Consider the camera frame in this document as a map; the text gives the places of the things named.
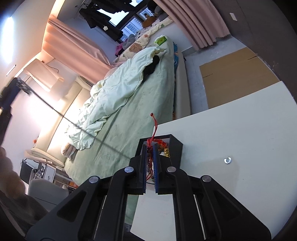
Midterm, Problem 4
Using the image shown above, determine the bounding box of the grey chair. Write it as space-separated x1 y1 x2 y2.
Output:
28 178 70 207

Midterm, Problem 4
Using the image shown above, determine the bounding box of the dark hanging jacket with tag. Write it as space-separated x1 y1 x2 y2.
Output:
102 22 127 42

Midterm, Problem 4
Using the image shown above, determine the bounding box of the pale green duvet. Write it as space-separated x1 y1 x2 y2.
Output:
61 46 166 151

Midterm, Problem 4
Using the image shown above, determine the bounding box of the dark cloth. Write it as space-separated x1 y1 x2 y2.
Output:
0 192 49 241

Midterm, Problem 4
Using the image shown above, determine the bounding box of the person's left forearm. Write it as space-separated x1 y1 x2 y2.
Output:
0 147 25 195

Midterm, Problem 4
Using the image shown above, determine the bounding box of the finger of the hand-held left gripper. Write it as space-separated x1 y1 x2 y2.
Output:
14 77 33 95

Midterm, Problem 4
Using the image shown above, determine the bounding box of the black jewelry box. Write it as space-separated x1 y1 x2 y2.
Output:
136 134 184 173

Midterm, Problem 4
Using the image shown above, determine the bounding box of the white drawer cabinet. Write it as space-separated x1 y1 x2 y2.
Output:
44 162 57 183

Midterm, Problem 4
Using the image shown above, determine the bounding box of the red string bracelet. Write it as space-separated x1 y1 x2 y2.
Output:
146 113 171 181

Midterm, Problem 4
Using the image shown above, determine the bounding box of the window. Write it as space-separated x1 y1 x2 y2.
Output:
93 0 158 42

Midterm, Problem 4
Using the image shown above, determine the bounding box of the bed with green sheet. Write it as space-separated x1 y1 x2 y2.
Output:
63 35 193 229

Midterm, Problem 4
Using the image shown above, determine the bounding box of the pink curtain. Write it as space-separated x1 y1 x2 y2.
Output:
154 0 230 50
42 19 112 84

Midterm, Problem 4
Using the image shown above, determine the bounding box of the black garment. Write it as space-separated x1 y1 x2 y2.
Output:
143 56 160 77

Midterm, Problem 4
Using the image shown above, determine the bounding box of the green packet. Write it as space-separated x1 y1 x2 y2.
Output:
154 35 168 46

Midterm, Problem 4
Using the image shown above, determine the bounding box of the brown plush toy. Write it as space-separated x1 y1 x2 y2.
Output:
142 16 155 28

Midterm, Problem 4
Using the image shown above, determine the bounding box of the dark hanging garment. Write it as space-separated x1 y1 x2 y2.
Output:
79 2 112 28

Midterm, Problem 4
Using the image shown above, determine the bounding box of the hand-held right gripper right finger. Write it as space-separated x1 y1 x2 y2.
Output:
152 141 272 241

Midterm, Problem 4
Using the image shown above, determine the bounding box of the pink pillow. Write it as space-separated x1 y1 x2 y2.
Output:
104 67 121 79

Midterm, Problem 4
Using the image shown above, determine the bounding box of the grey plush toy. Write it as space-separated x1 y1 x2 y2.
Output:
122 35 136 49

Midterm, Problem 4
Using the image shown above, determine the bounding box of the beige headboard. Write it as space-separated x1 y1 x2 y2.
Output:
30 76 93 163

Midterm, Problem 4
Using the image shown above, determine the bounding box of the white air conditioner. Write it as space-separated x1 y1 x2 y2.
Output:
24 59 64 92

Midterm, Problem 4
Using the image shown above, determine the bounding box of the bear print blanket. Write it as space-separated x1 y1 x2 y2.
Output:
114 17 174 63

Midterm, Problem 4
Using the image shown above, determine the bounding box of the flat cardboard sheet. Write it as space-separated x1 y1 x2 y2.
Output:
200 46 281 109

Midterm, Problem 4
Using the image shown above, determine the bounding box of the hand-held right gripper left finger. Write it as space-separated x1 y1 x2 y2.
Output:
24 137 149 241

